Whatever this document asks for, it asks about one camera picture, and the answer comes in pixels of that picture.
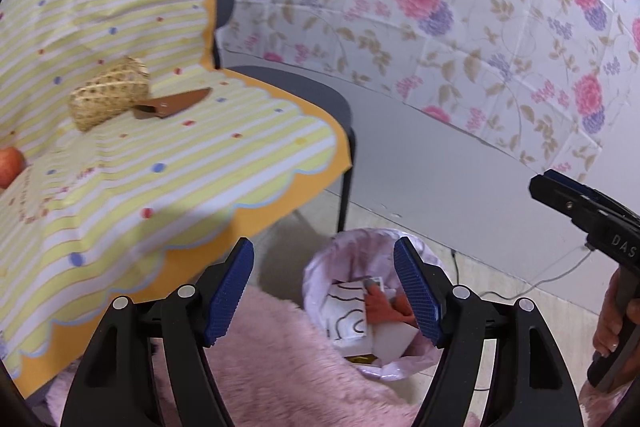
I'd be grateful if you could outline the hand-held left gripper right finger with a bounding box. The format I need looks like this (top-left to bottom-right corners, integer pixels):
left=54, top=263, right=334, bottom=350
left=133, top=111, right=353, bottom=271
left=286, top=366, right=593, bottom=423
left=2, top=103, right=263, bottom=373
left=393, top=236, right=586, bottom=427

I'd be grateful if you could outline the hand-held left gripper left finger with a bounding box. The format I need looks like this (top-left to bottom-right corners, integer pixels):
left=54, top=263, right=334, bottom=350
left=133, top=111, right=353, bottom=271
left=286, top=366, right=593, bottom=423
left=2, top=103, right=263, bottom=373
left=60, top=237, right=256, bottom=427

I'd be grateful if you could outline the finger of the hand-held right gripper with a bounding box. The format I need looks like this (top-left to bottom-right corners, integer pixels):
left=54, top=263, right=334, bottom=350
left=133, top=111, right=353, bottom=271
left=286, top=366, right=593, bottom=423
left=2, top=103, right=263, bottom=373
left=529, top=175, right=599, bottom=221
left=546, top=170, right=609, bottom=204

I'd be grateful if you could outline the white foam block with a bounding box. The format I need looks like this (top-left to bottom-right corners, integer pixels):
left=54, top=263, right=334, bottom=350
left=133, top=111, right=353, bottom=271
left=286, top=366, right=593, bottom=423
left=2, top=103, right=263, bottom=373
left=372, top=324, right=419, bottom=364

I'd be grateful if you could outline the white printed packet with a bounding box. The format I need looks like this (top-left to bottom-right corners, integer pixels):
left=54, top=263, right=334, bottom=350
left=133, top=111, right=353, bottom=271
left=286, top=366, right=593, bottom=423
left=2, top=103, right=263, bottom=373
left=322, top=277, right=386, bottom=350

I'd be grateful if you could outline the bin with pink bag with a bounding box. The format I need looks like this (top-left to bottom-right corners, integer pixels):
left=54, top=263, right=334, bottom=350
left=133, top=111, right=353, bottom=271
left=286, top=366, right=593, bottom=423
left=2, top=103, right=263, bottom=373
left=301, top=228, right=458, bottom=380

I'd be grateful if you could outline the person's right hand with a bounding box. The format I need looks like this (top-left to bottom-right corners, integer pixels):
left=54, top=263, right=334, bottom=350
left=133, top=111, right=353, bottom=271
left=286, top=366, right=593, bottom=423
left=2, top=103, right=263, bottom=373
left=592, top=266, right=625, bottom=357

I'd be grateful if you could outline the pink fluffy rug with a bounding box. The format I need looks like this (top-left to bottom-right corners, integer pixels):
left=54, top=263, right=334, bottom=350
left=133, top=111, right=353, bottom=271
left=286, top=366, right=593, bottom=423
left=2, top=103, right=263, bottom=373
left=42, top=289, right=436, bottom=427

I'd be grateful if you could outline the yellow striped dotted cloth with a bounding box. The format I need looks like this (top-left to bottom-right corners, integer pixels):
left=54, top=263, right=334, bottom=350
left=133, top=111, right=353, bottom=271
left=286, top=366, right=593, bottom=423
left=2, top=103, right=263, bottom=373
left=0, top=0, right=351, bottom=398

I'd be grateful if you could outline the grey chair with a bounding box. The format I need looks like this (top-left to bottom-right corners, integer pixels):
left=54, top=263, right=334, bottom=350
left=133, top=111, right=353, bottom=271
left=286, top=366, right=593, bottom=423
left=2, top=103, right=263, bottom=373
left=207, top=0, right=357, bottom=235

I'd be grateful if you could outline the woven bamboo basket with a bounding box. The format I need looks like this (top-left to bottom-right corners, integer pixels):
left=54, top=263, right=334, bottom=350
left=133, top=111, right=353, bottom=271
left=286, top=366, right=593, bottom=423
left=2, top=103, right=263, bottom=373
left=68, top=56, right=151, bottom=132

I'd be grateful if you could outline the red apple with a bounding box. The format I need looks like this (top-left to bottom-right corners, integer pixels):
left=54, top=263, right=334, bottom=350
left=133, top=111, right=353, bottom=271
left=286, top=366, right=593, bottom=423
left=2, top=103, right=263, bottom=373
left=0, top=147, right=26, bottom=190

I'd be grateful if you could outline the floral wall sheet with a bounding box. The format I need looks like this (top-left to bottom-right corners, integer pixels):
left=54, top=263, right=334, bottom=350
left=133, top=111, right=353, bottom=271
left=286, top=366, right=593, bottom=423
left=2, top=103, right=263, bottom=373
left=215, top=0, right=640, bottom=228

